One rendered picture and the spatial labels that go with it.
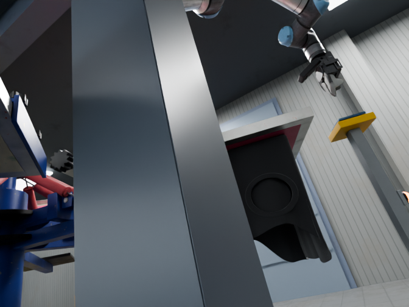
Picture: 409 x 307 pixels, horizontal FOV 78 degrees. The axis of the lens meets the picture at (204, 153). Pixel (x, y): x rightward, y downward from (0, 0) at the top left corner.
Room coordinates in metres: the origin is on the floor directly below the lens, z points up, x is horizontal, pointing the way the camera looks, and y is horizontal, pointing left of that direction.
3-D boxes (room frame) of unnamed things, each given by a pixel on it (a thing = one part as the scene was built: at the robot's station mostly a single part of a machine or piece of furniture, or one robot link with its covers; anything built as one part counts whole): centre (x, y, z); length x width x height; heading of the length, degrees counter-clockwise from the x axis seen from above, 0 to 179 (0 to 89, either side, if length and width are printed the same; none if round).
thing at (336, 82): (0.87, -0.59, 1.14); 0.06 x 0.03 x 0.09; 85
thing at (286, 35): (0.82, -0.51, 1.40); 0.11 x 0.11 x 0.08; 29
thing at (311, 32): (0.89, -0.58, 1.40); 0.09 x 0.08 x 0.11; 119
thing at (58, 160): (0.74, 0.47, 1.02); 0.07 x 0.06 x 0.07; 85
